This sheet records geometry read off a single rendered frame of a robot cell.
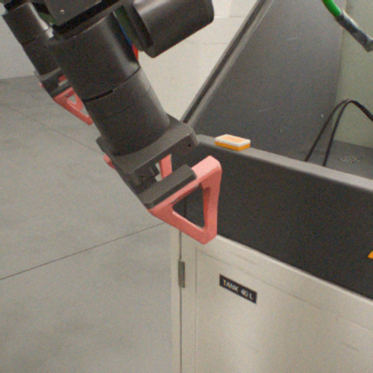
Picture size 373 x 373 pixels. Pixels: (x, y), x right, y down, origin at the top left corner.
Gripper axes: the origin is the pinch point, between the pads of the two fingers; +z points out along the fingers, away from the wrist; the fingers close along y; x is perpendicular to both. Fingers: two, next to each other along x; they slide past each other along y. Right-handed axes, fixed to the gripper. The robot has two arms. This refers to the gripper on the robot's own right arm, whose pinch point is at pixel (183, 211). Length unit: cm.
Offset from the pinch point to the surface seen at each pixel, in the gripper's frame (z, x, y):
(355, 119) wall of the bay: 40, -56, 52
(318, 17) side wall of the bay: 13, -55, 53
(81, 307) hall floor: 94, 36, 127
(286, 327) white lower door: 40.2, -7.6, 15.0
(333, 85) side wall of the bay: 32, -56, 57
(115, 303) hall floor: 100, 24, 125
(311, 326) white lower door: 38.7, -10.2, 11.0
